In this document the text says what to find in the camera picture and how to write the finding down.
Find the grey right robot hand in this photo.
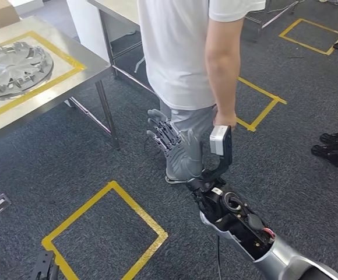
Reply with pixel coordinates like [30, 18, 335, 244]
[146, 108, 204, 183]

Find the person's hand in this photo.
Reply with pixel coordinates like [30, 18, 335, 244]
[213, 109, 237, 131]

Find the person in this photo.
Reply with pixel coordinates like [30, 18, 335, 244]
[137, 0, 266, 185]

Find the white side desk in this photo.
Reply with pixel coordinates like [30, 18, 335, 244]
[66, 0, 140, 64]

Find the yellow floor tape marker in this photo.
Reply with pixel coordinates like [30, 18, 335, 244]
[278, 18, 338, 56]

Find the silver wheel hubcap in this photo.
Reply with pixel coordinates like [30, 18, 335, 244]
[0, 41, 54, 99]

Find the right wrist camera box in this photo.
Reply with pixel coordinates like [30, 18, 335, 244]
[210, 124, 233, 158]

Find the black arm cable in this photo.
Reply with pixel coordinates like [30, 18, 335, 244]
[216, 234, 223, 280]

